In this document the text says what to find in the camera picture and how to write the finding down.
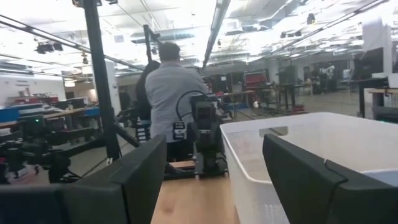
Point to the white plastic basket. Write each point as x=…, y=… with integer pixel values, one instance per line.
x=326, y=140

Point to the thin black pole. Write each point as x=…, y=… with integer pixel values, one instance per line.
x=147, y=43

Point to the blue workbench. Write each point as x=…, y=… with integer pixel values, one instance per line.
x=9, y=113

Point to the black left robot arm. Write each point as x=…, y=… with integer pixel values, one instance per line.
x=211, y=165

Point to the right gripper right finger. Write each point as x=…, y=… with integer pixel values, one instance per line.
x=311, y=193

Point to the red cabinet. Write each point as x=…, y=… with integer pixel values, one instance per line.
x=256, y=81

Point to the long ceiling light fixture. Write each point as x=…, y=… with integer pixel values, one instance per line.
x=217, y=18

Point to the black tripod stand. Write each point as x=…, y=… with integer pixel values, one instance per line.
x=99, y=77

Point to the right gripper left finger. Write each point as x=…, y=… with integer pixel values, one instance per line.
x=93, y=202

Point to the background robot station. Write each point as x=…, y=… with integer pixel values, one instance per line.
x=34, y=130

